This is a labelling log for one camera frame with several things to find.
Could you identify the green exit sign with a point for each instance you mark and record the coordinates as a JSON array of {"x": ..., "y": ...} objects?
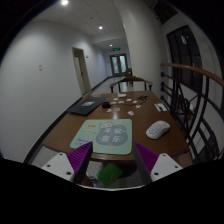
[{"x": 115, "y": 49}]

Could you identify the wooden armchair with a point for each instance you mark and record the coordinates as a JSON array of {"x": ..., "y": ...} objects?
[{"x": 131, "y": 79}]

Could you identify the wood-topped black metal railing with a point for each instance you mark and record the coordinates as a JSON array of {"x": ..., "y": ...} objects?
[{"x": 194, "y": 99}]

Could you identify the dark window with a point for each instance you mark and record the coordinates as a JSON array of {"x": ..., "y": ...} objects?
[{"x": 185, "y": 51}]

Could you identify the small white card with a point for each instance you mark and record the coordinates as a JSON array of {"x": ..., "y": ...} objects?
[{"x": 130, "y": 113}]

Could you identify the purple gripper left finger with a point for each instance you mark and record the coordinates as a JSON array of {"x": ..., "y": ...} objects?
[{"x": 71, "y": 166}]

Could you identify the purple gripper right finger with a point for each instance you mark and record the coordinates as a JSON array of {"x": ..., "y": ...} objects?
[{"x": 153, "y": 166}]

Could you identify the white notepad with pen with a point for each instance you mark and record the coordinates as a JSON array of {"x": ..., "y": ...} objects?
[{"x": 160, "y": 107}]

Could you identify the double glass door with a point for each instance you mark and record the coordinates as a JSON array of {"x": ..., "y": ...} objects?
[{"x": 118, "y": 64}]

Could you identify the green object under table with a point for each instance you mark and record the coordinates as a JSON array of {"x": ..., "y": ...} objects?
[{"x": 109, "y": 174}]

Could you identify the light green mouse pad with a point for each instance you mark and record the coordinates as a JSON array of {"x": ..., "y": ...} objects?
[{"x": 112, "y": 136}]

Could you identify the white computer mouse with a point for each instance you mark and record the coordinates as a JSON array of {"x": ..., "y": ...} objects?
[{"x": 157, "y": 129}]

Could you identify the side doorway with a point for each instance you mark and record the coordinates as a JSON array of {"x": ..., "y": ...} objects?
[{"x": 81, "y": 70}]

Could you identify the small black box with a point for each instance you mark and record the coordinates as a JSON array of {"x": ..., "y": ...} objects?
[{"x": 106, "y": 105}]

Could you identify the dark closed laptop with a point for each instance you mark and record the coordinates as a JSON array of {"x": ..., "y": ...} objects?
[{"x": 87, "y": 106}]

